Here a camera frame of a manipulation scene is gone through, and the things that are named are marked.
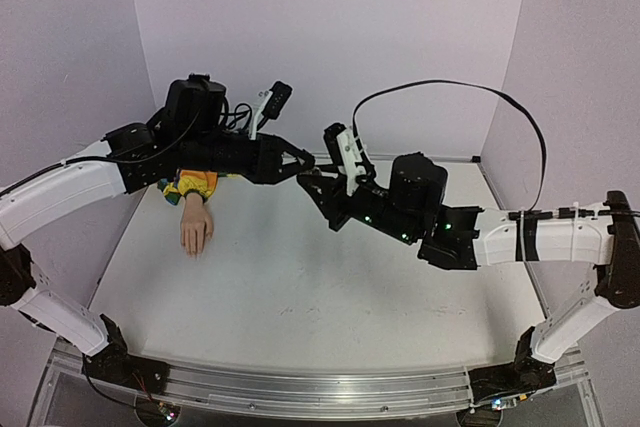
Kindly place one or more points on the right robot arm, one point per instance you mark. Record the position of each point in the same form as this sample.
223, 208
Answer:
411, 210

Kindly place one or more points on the aluminium front rail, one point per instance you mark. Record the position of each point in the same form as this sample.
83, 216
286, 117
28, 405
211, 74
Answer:
348, 397

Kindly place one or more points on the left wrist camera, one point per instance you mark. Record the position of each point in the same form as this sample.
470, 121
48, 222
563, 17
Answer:
270, 104

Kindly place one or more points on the colourful patchwork sleeve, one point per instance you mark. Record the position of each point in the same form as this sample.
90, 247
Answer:
188, 182

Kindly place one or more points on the mannequin hand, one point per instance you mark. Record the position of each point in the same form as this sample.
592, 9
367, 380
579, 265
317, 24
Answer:
196, 225

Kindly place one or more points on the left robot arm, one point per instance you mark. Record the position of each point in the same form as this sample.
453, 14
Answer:
189, 132

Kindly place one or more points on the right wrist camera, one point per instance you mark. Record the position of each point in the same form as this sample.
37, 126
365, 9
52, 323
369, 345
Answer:
348, 156

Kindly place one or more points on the glitter nail polish bottle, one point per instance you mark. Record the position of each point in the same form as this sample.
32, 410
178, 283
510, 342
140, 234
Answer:
310, 174

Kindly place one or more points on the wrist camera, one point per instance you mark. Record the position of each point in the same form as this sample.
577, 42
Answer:
348, 156
270, 104

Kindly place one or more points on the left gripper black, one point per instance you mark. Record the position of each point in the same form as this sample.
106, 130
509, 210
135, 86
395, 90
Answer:
271, 170

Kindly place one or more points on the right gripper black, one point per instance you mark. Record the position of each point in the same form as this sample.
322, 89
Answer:
343, 201

